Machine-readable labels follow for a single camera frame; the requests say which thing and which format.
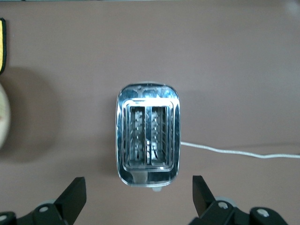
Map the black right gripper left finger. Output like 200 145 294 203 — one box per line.
17 176 87 225

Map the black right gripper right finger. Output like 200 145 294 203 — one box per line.
188 175 253 225

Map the grey round plate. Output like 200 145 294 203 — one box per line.
0 83 11 150

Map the shiny chrome two-slot toaster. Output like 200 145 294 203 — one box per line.
114 81 181 193

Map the yellow quilted oven mitt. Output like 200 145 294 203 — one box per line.
0 17 7 75

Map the white toaster power cord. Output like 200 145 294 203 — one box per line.
180 141 300 159

